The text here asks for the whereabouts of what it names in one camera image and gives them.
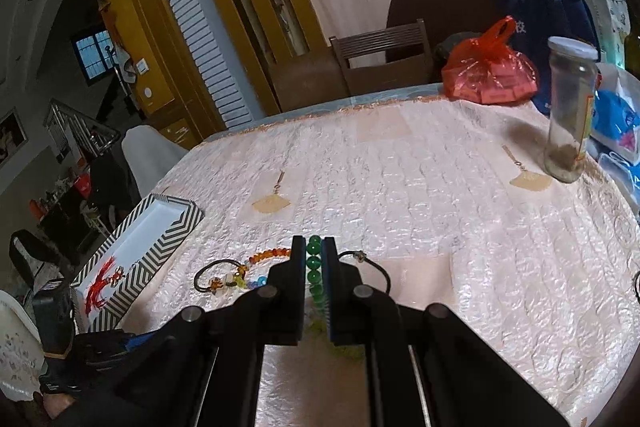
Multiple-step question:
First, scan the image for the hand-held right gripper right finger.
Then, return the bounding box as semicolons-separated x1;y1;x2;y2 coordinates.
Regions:
323;236;571;427

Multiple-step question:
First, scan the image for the striped white tray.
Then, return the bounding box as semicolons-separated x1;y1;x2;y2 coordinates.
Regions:
70;193;206;333

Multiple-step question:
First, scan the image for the pink quilted tablecloth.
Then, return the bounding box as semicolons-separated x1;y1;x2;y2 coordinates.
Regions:
117;82;640;427

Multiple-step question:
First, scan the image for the glass jar with white lid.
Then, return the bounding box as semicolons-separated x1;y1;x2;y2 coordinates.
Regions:
543;36;600;184

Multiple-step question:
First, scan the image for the dark blue bag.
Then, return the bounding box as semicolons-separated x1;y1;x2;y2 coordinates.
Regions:
492;0;601;116

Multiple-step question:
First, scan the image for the person's left hand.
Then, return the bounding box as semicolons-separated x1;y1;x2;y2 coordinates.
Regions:
34;388;77;422

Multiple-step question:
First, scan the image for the red plastic bag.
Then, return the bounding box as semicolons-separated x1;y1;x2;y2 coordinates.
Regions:
441;16;541;106

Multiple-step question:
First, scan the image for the white printed bag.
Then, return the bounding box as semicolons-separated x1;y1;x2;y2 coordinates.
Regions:
579;0;632;68

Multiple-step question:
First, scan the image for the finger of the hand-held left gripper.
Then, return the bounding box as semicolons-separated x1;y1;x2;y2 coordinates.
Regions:
75;329;151;373

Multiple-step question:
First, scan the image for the window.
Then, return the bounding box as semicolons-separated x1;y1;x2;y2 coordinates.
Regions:
71;27;117;87

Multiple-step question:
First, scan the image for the multicoloured bead bracelet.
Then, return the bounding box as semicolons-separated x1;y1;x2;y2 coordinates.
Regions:
235;246;294;293

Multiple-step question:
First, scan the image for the brown wooden chair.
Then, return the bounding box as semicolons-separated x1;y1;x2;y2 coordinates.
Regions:
329;19;434;98

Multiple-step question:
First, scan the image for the metal stair railing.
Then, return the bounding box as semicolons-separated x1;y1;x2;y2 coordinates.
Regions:
43;99;122;164

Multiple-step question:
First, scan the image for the white floral plastic stool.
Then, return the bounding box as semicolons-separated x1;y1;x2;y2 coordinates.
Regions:
0;289;47;404

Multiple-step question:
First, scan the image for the black chair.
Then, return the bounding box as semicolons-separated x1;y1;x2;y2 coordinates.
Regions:
8;229;67;294

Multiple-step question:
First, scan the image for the black cord bracelet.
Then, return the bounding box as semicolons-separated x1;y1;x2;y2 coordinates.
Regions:
336;249;392;296

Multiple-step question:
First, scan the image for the red tassel ornament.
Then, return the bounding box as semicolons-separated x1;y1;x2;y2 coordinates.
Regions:
84;256;127;316

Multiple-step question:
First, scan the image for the black hair tie with charms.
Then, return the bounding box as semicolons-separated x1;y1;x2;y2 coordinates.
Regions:
193;259;251;296

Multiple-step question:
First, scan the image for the blue and white packet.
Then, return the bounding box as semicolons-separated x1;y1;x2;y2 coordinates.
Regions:
589;63;640;204

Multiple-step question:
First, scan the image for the white covered chair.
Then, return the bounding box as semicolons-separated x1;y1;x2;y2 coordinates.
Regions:
121;124;189;198

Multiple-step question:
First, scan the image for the white louvered door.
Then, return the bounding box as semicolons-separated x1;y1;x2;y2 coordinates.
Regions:
140;0;267;131

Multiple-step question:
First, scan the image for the green bead bracelet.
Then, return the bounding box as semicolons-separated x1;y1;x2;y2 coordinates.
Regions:
304;234;368;362

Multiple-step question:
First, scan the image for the framed wall picture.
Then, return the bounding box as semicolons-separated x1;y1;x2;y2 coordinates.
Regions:
0;107;29;168

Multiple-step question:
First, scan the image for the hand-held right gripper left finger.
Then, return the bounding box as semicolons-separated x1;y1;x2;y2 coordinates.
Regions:
55;235;307;427

